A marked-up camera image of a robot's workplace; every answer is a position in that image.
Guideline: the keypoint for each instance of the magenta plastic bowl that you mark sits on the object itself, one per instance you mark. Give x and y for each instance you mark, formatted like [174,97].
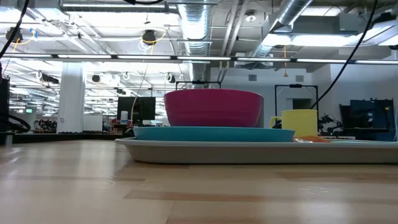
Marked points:
[214,107]

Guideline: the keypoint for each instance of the black frame stand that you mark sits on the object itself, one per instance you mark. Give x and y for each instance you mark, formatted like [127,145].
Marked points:
[295,86]
[199,82]

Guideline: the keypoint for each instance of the blue machine cabinet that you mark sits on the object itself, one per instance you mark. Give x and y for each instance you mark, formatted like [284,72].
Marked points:
[370,118]

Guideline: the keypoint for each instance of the blue plastic plate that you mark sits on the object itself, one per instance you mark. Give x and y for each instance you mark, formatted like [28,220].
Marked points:
[214,134]

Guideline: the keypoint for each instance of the black monitor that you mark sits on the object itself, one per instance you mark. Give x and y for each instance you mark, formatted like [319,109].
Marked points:
[136,109]

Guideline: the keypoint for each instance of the white pillar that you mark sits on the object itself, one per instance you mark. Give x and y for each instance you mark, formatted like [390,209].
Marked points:
[71,99]

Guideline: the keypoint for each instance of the grey plastic tray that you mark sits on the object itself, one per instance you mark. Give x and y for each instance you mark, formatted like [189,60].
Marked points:
[264,153]

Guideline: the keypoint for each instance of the yellow plastic mug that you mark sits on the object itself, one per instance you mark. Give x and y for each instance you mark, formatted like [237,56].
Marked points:
[300,123]

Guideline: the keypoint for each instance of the orange cloth napkin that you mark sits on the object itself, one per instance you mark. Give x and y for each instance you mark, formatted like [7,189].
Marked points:
[314,139]

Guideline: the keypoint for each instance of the silver ribbed ventilation duct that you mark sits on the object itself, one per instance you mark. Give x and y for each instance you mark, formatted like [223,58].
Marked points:
[289,12]
[196,28]

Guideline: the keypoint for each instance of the long ceiling light strip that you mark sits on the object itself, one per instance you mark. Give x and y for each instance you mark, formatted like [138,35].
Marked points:
[264,59]

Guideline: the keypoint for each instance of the black ceiling camera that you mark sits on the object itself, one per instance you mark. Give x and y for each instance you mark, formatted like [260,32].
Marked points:
[14,34]
[149,36]

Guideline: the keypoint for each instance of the black background robot arm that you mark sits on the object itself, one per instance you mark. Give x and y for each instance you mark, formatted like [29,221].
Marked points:
[329,123]

